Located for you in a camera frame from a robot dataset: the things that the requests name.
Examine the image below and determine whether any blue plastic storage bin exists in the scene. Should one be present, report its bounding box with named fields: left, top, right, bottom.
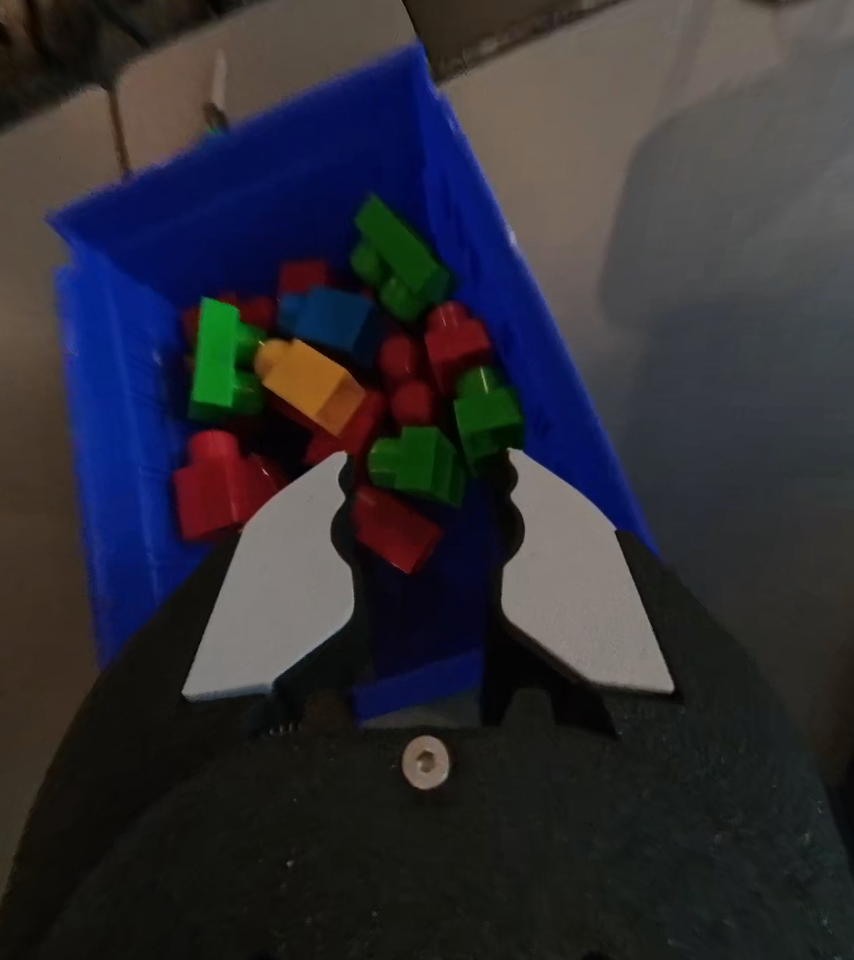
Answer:
left=48, top=41, right=654, bottom=723

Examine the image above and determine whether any heap of assorted mega blocks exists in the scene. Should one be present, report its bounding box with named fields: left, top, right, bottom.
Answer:
left=171, top=194, right=530, bottom=580

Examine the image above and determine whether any green-handled screwdriver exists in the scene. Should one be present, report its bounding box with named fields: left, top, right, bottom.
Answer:
left=201, top=51, right=234, bottom=138

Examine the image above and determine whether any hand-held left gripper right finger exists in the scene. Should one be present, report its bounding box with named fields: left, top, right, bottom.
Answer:
left=490, top=447, right=678, bottom=696

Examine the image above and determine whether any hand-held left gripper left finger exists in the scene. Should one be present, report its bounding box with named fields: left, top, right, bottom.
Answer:
left=183, top=450, right=372, bottom=702

